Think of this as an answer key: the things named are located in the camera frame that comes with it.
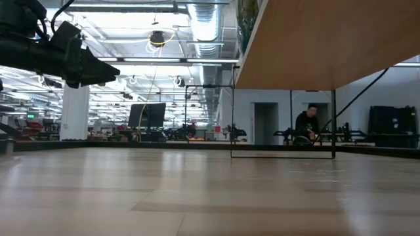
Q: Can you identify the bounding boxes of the ceiling light strip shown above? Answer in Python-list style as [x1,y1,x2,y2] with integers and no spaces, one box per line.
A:
[97,57,239,65]

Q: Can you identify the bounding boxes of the large black case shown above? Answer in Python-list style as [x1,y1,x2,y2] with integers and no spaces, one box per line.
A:
[367,105,419,148]

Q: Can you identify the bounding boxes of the black background monitor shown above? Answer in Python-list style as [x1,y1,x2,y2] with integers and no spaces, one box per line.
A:
[127,102,167,129]

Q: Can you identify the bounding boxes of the large teal brown mug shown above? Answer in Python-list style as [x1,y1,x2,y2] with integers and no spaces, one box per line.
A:
[236,0,263,55]

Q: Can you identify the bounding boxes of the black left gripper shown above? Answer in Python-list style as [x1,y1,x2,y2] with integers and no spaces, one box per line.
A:
[49,21,121,89]

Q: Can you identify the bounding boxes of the yellow hanging cable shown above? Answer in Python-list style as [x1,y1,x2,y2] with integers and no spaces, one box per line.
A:
[137,28,177,142]

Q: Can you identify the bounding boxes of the black ceiling device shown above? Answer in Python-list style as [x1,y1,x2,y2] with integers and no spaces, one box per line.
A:
[149,30,167,49]

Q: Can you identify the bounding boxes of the thin black gantry stand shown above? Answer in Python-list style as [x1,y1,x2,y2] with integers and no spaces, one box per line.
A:
[184,84,235,144]

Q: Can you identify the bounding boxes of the white pillar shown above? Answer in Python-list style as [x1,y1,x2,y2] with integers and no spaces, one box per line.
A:
[60,83,91,141]

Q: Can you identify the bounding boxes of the wooden shelf with black legs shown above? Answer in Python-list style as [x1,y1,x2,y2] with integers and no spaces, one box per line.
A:
[230,0,420,160]

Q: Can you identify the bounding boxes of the person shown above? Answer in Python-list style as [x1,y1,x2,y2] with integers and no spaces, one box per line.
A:
[293,103,321,146]

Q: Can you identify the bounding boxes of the silver ceiling duct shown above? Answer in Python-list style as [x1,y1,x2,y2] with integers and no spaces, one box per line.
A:
[188,3,228,123]

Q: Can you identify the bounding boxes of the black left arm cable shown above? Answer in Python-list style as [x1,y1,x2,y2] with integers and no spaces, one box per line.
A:
[50,0,77,34]

